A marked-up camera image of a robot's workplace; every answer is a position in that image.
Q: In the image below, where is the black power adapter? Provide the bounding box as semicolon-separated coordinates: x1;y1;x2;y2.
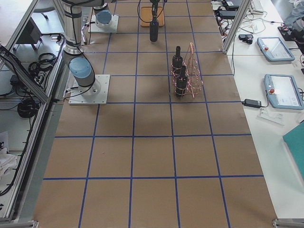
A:
242;99;262;108

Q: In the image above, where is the teach pendant far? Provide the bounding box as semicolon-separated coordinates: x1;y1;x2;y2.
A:
257;37;295;62

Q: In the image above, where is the aluminium frame post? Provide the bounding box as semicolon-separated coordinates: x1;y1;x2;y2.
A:
222;0;251;54

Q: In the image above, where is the copper wire bottle basket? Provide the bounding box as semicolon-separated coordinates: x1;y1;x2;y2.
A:
171;42;203;98

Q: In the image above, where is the teach pendant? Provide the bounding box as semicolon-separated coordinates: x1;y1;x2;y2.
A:
264;74;304;110
257;37;295;62

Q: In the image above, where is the teach pendant near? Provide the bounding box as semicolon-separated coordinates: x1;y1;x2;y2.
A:
264;74;304;110

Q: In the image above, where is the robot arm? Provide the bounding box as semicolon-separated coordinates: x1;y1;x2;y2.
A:
93;0;167;28
62;0;100;95

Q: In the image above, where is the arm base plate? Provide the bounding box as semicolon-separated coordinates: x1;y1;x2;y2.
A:
68;75;110;105
88;15;119;33

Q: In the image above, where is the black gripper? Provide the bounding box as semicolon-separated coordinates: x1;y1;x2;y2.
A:
150;0;159;19

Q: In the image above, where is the dark wine bottle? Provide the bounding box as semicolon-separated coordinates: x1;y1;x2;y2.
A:
149;17;159;42
172;46;183;75
175;66;188;97

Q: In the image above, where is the wooden tray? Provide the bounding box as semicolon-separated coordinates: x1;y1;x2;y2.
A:
140;7;165;28

